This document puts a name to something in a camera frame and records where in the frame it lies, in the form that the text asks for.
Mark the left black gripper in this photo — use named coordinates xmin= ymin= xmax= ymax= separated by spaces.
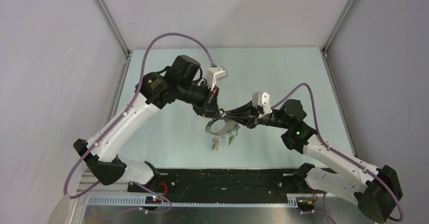
xmin=176 ymin=80 xmax=221 ymax=119

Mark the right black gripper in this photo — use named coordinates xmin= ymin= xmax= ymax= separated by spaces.
xmin=224 ymin=101 xmax=290 ymax=130

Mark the large metal keyring plate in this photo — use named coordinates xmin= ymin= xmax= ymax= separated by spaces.
xmin=205 ymin=119 xmax=238 ymax=150

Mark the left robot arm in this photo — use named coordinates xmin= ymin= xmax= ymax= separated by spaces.
xmin=73 ymin=55 xmax=228 ymax=192

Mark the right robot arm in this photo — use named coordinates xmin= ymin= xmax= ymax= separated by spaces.
xmin=224 ymin=99 xmax=403 ymax=223

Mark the yellow key tag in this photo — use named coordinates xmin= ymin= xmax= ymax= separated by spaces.
xmin=212 ymin=139 xmax=220 ymax=151

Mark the right electronics board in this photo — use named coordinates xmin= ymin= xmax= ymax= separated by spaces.
xmin=296 ymin=199 xmax=317 ymax=214

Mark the electronics board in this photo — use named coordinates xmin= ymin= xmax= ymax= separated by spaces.
xmin=145 ymin=195 xmax=163 ymax=204
xmin=296 ymin=199 xmax=317 ymax=214

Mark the left electronics board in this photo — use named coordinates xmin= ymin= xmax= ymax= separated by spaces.
xmin=145 ymin=195 xmax=163 ymax=204

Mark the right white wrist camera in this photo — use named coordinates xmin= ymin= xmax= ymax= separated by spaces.
xmin=251 ymin=92 xmax=272 ymax=117

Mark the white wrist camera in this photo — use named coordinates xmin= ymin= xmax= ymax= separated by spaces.
xmin=205 ymin=66 xmax=228 ymax=91
xmin=251 ymin=92 xmax=272 ymax=117

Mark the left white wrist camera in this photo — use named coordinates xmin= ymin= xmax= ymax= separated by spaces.
xmin=205 ymin=66 xmax=228 ymax=91

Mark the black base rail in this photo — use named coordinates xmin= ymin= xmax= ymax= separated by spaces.
xmin=145 ymin=168 xmax=323 ymax=203

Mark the grey cable duct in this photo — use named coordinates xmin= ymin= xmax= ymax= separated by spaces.
xmin=87 ymin=195 xmax=297 ymax=208

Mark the right aluminium frame post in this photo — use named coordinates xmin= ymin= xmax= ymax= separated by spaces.
xmin=321 ymin=0 xmax=359 ymax=58

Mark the aluminium frame post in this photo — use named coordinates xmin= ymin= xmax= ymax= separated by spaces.
xmin=321 ymin=0 xmax=359 ymax=58
xmin=94 ymin=0 xmax=130 ymax=58

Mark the left aluminium frame post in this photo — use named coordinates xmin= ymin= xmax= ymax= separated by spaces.
xmin=94 ymin=0 xmax=130 ymax=58

